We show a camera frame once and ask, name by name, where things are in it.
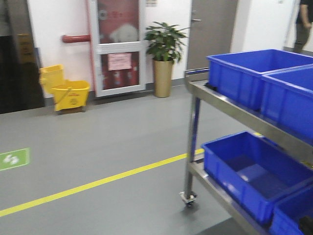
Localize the red pipe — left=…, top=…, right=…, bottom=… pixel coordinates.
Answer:
left=61, top=35, right=90, bottom=44

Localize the blue bin cart top right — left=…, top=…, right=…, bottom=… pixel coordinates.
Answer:
left=261, top=66, right=313, bottom=142

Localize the steel cart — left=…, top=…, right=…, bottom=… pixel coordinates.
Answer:
left=179, top=68, right=313, bottom=235

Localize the blue bin cart top left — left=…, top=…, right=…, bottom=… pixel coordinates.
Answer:
left=206, top=49, right=313, bottom=110

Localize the blue bin cart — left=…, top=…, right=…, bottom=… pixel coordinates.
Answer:
left=261, top=66, right=313, bottom=142
left=269, top=184, right=313, bottom=235
left=201, top=131, right=313, bottom=225
left=206, top=49, right=313, bottom=110

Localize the person in dark clothes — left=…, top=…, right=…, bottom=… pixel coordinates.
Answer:
left=292, top=0, right=313, bottom=53

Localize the potted plant gold planter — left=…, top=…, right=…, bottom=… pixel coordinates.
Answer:
left=144, top=22, right=187, bottom=98

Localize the grey door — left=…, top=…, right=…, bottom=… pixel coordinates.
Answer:
left=187, top=0, right=238, bottom=69

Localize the yellow mop bucket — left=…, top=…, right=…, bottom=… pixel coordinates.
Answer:
left=39, top=64, right=90, bottom=113

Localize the fire cabinet glass door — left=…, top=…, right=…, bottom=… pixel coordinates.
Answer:
left=87, top=0, right=146, bottom=97

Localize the blue bin cart lower right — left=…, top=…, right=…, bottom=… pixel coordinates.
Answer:
left=269, top=184, right=313, bottom=235

